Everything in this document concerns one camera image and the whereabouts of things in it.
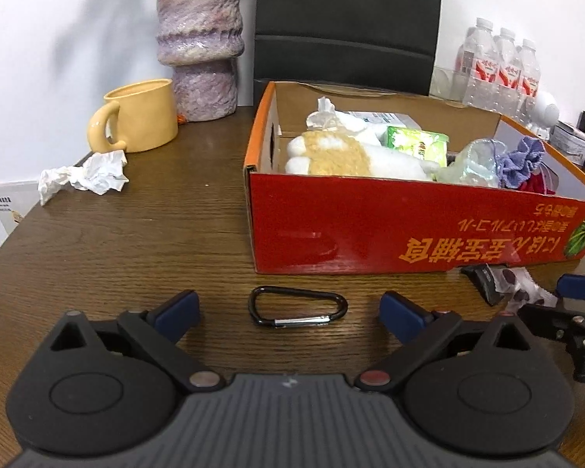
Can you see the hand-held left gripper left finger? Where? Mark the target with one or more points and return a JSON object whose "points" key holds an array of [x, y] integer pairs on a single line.
{"points": [[178, 312]]}

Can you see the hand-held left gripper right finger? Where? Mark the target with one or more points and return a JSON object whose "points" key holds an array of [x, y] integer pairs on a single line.
{"points": [[402, 314]]}

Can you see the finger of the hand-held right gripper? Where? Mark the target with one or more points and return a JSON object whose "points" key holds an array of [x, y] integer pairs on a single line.
{"points": [[582, 288], [555, 319]]}

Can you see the dark snack packet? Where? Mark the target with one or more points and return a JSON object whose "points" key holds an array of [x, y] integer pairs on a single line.
{"points": [[509, 280]]}

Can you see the red cardboard box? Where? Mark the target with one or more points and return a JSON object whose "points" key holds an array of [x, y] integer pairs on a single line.
{"points": [[370, 219]]}

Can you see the black carabiner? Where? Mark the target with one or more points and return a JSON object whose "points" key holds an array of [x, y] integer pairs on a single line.
{"points": [[300, 322]]}

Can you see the red fabric rose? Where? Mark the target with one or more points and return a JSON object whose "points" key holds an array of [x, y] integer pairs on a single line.
{"points": [[541, 184]]}

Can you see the purple knit pouch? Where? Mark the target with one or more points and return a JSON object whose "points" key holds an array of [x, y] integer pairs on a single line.
{"points": [[521, 161]]}

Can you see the iridescent plastic bag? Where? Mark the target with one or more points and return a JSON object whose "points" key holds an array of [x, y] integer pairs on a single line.
{"points": [[473, 165]]}

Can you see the orange white plush toy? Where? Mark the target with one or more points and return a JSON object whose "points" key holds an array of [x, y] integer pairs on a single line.
{"points": [[341, 156]]}

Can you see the white tissue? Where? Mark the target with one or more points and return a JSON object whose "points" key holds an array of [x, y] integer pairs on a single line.
{"points": [[324, 116], [97, 175]]}

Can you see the clear plastic container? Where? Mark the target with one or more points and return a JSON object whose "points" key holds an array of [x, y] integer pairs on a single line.
{"points": [[446, 83]]}

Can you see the grey small box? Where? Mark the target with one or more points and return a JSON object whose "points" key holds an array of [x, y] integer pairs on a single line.
{"points": [[568, 144]]}

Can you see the green snack packet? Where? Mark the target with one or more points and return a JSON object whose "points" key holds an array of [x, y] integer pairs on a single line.
{"points": [[412, 139]]}

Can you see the white printed packet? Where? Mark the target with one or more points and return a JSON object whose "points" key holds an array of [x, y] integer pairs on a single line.
{"points": [[385, 118]]}

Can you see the white booklet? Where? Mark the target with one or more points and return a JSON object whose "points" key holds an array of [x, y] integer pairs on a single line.
{"points": [[9, 204]]}

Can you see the yellow mug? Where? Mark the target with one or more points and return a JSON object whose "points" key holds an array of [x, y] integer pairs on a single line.
{"points": [[146, 112]]}

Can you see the water bottle red label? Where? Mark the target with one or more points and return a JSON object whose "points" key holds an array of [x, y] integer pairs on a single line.
{"points": [[506, 68], [477, 58], [527, 78]]}

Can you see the purple ceramic vase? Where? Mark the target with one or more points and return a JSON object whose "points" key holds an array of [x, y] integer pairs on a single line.
{"points": [[200, 34]]}

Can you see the black paper bag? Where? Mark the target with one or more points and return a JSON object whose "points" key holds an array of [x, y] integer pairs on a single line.
{"points": [[346, 9]]}

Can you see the white round camera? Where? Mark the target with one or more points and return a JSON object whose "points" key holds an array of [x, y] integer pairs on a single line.
{"points": [[543, 109]]}

